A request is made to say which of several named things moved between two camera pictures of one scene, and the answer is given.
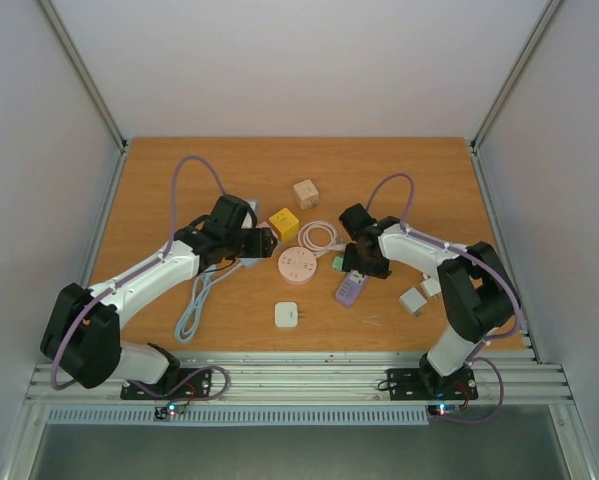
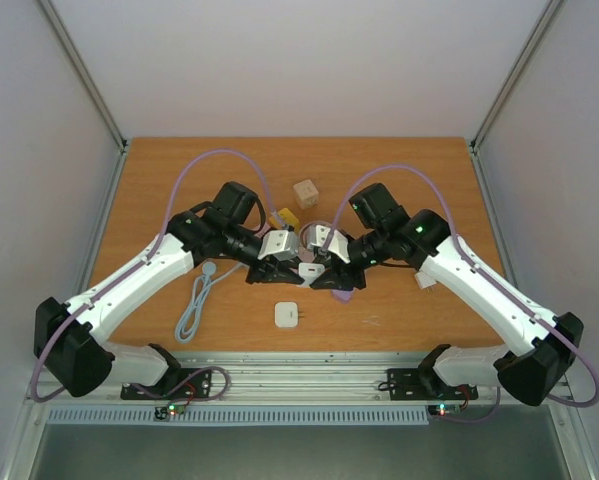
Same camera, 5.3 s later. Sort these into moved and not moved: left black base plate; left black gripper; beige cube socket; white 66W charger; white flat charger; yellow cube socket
Moved: white 66W charger; left black gripper
Not moved: white flat charger; yellow cube socket; beige cube socket; left black base plate
